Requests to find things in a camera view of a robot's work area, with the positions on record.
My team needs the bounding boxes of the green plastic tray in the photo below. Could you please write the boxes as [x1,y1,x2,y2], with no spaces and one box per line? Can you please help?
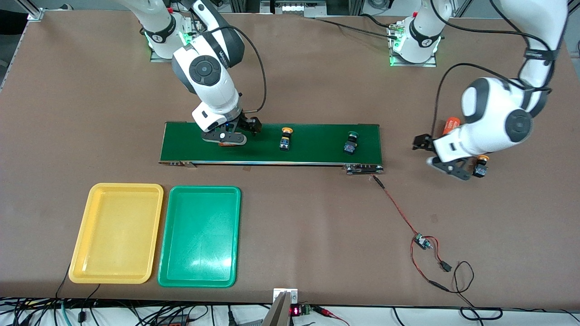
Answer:
[157,185,242,288]

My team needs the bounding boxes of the red-black wire harness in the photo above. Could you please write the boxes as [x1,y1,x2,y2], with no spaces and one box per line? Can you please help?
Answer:
[372,175,453,292]

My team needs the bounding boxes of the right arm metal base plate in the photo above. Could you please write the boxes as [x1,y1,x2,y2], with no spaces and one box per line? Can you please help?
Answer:
[150,13,202,63]

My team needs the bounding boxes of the green push button switch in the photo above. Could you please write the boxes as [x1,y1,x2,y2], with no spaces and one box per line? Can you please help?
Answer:
[343,131,359,155]

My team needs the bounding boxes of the black cable on table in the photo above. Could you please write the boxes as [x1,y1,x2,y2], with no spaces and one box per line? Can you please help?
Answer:
[314,14,401,40]

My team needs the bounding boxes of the green conveyor belt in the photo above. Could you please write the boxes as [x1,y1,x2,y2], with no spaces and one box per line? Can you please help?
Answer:
[159,121,385,175]

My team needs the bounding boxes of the grey metal bracket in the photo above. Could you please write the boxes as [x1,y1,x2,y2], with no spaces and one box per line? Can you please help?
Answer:
[261,288,300,326]

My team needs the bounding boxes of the aluminium frame post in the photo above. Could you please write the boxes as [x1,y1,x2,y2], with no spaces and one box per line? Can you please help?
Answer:
[25,0,45,21]

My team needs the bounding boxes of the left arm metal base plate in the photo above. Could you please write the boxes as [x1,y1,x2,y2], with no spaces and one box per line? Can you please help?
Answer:
[389,22,438,68]

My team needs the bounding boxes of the thin black cable loop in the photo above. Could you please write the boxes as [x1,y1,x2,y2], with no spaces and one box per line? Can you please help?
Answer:
[426,261,503,321]

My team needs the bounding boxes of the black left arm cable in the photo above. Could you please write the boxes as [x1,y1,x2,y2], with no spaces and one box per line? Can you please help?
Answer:
[433,0,551,136]

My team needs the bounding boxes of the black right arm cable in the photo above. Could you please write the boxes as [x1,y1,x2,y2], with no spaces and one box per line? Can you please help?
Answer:
[195,25,268,114]

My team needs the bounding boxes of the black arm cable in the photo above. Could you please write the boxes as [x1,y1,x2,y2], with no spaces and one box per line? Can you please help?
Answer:
[433,0,551,136]
[195,25,268,114]

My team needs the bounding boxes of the white lit panel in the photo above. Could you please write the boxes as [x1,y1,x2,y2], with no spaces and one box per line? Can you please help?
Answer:
[271,2,328,14]

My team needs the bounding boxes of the red clip lead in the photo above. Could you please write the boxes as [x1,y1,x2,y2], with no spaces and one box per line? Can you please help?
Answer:
[314,306,350,326]

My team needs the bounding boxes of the yellow plastic tray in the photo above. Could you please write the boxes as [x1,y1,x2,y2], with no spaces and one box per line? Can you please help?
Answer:
[68,182,164,285]

